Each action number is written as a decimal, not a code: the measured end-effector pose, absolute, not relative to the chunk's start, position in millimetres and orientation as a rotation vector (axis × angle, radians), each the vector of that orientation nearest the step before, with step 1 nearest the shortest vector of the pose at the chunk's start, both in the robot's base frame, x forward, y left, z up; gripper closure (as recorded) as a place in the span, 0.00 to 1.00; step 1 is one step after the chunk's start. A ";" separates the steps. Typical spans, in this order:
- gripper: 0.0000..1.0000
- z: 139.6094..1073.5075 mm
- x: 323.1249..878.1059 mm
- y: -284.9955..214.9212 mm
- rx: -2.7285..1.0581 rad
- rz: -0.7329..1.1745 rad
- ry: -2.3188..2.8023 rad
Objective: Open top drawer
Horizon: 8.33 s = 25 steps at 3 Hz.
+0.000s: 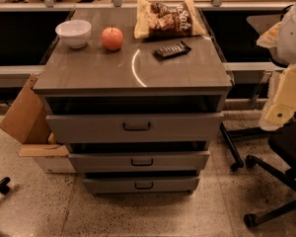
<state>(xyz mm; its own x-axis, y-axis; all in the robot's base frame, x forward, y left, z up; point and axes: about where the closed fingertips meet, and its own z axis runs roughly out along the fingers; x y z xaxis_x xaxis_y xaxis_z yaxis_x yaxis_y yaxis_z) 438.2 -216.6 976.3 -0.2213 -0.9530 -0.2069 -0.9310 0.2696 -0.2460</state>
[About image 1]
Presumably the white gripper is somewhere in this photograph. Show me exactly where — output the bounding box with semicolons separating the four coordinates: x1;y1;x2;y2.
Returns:
257;22;296;131

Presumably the grey top drawer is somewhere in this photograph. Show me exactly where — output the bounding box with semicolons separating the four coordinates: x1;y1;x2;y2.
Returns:
46;113;223;143

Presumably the grey drawer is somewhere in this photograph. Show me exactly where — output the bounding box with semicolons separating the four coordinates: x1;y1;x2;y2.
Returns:
83;177;199;194
46;113;223;143
69;151;210;173

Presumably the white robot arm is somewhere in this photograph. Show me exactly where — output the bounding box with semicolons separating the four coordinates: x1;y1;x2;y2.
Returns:
257;3;296;131

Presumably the grey drawer cabinet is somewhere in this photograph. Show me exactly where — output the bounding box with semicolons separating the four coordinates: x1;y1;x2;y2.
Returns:
33;7;234;196

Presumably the grey middle drawer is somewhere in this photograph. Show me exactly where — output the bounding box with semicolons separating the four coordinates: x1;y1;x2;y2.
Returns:
69;151;210;173

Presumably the grey bottom drawer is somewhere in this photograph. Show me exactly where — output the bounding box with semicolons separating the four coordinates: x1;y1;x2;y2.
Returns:
83;177;199;194

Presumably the black office chair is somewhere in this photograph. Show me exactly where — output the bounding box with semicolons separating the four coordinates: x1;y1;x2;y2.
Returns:
243;112;296;229

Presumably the black desk leg with caster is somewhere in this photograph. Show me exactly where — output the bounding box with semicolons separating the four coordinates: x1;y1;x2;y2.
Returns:
220;123;271;171

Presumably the black candy bar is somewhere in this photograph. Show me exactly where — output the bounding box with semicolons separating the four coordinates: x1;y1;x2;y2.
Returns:
153;41;191;59

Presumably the yellow brown chip bag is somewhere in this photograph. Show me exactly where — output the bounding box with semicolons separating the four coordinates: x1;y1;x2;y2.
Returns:
134;0;205;40

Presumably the red apple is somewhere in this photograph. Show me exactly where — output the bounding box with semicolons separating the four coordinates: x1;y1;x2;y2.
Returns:
101;27;123;51

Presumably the white bowl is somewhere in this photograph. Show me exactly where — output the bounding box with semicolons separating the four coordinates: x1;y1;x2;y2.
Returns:
55;20;92;48

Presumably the brown cardboard box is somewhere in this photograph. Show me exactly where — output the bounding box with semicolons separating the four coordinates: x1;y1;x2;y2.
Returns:
0;73;76;175

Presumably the black chair caster left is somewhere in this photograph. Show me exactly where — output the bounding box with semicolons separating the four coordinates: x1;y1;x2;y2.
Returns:
0;177;11;195

